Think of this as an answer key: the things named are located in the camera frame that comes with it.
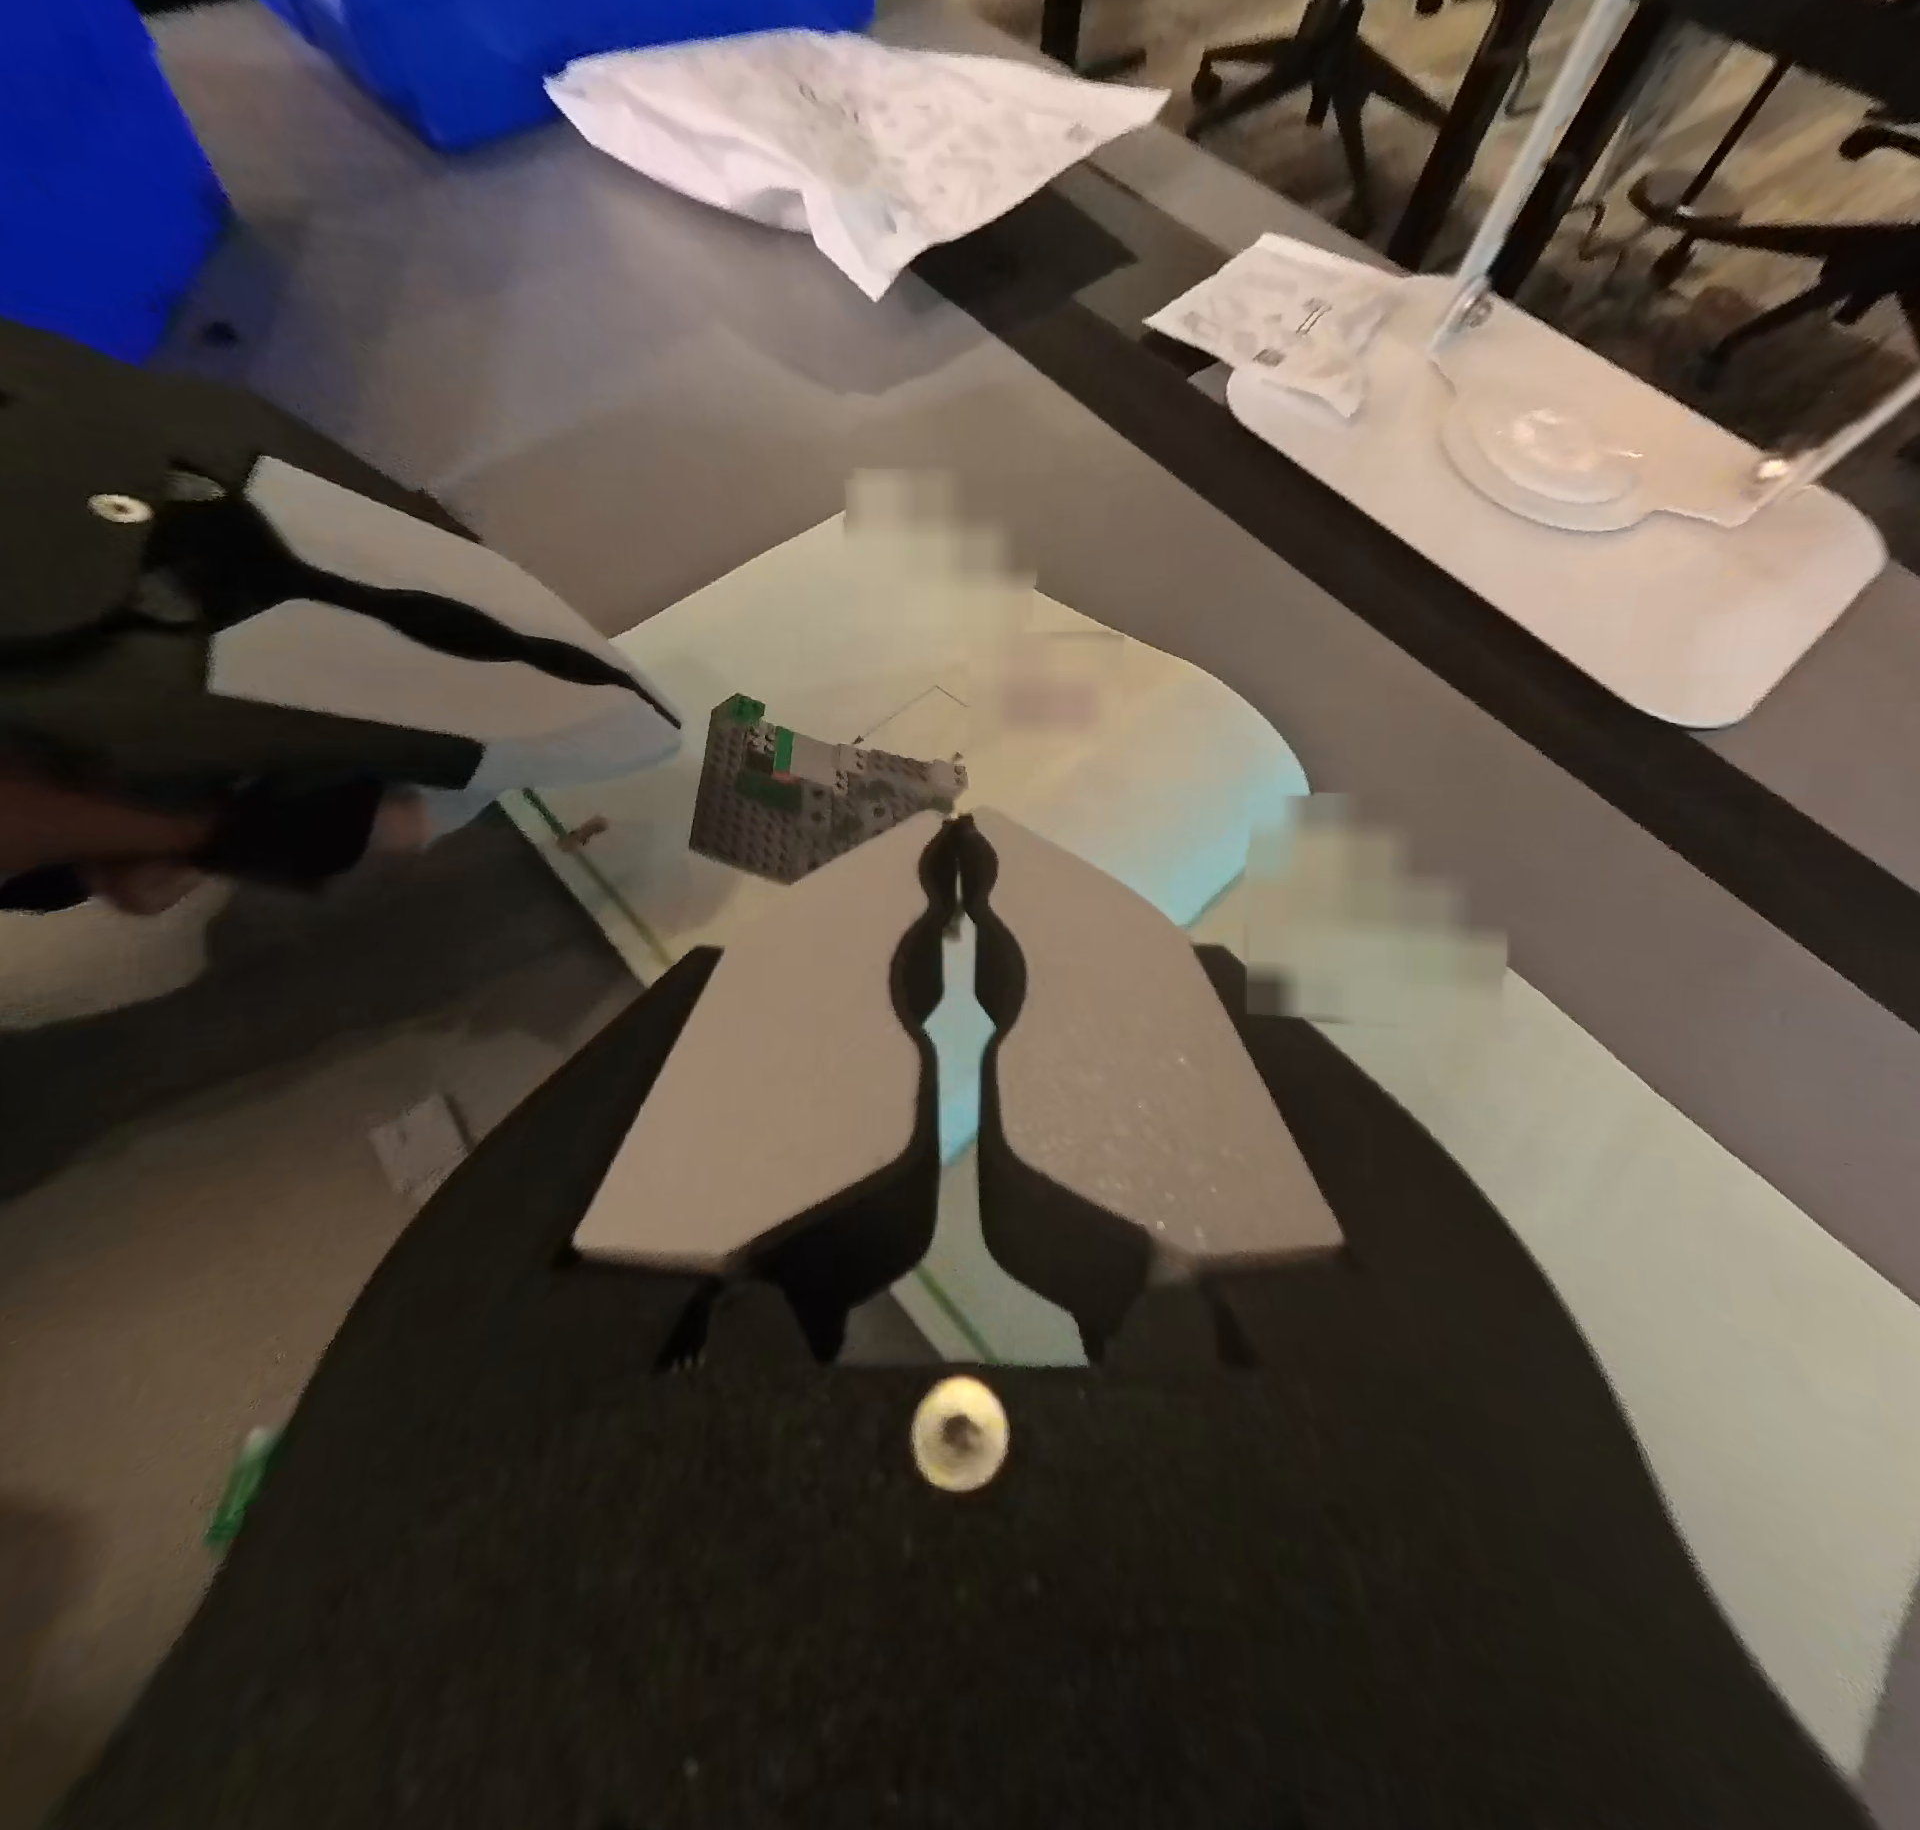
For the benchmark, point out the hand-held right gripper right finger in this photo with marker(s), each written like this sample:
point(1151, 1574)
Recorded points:
point(1155, 1081)

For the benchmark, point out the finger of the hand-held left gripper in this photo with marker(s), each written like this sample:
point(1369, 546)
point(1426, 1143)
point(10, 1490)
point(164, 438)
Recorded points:
point(451, 699)
point(434, 555)

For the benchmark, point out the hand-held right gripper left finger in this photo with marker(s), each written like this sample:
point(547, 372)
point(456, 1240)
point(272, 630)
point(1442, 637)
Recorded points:
point(780, 1081)

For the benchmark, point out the brick building instruction booklet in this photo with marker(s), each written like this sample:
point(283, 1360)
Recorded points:
point(794, 660)

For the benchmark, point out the pale grey square brick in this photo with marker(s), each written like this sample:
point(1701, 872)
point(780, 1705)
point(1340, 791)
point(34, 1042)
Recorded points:
point(420, 1143)

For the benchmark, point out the green LEGO brick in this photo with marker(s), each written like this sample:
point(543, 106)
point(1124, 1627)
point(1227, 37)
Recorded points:
point(249, 1484)

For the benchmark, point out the grey desk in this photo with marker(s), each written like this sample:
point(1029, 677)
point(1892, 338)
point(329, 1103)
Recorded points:
point(600, 405)

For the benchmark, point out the white desk lamp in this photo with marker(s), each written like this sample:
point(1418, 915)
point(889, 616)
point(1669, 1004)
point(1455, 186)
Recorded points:
point(1651, 614)

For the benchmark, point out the person's left hand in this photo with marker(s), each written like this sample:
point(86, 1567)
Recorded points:
point(135, 879)

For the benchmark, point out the blue plastic storage bin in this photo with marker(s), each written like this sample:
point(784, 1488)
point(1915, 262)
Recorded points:
point(91, 134)
point(600, 14)

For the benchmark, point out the small crumpled white paper bag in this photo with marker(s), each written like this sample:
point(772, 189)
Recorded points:
point(1274, 314)

